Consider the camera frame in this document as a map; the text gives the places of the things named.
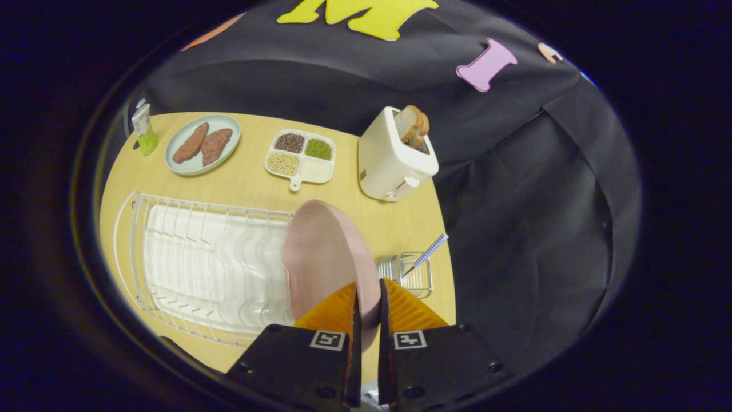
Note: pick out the white divided tray with beans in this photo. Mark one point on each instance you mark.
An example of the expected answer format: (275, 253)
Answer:
(315, 170)

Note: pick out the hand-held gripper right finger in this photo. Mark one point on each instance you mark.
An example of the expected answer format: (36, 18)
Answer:
(434, 366)

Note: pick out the white ribbed drain tray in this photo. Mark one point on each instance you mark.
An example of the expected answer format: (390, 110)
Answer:
(200, 263)

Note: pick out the white toaster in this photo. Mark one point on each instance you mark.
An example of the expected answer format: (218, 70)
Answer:
(389, 160)

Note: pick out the pink plate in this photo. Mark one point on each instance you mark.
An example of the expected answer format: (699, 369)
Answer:
(326, 257)

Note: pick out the pale blue plate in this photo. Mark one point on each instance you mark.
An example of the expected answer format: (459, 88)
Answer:
(194, 167)

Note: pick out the green liquid bottle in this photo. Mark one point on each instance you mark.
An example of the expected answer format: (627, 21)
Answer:
(146, 140)

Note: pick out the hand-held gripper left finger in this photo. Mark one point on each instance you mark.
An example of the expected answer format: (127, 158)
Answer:
(297, 366)

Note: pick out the brown meat patty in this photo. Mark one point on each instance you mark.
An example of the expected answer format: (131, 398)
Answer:
(190, 143)
(216, 146)

